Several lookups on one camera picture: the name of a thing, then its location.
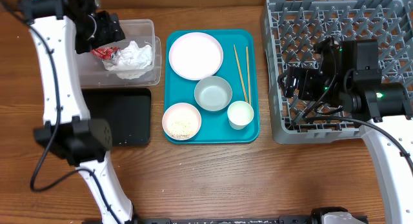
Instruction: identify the red foil snack wrapper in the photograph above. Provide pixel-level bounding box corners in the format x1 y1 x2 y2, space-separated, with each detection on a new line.
90 46 120 64

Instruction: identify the white paper cup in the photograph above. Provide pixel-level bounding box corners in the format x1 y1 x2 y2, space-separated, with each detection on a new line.
227 101 254 130

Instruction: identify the grey round bowl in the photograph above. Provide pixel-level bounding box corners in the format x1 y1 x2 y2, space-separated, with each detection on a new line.
194 76 232 112

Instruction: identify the small pink bowl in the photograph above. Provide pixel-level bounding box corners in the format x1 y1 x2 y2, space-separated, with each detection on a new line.
162 103 202 141

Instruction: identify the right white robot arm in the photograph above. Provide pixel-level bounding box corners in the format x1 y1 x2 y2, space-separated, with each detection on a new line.
277 38 412 223

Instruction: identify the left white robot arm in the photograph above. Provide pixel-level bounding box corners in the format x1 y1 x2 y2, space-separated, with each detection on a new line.
19 0 134 223

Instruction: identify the clear plastic waste bin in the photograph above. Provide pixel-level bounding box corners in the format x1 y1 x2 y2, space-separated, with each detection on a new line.
76 19 162 88

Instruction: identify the grey dishwasher rack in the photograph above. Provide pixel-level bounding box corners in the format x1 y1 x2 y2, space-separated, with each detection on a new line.
262 0 412 144

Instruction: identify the crumpled white tissue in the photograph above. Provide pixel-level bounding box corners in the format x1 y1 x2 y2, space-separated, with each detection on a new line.
103 41 153 79

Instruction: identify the black tray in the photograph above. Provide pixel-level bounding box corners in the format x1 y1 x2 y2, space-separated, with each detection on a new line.
83 88 152 147

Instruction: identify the large white round plate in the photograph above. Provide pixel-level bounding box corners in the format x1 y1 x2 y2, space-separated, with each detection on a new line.
168 32 224 81

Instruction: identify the teal plastic tray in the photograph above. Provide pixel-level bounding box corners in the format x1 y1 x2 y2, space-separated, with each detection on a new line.
164 29 260 144

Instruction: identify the black rail at table edge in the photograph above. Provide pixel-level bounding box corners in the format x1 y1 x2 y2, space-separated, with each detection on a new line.
82 207 368 224

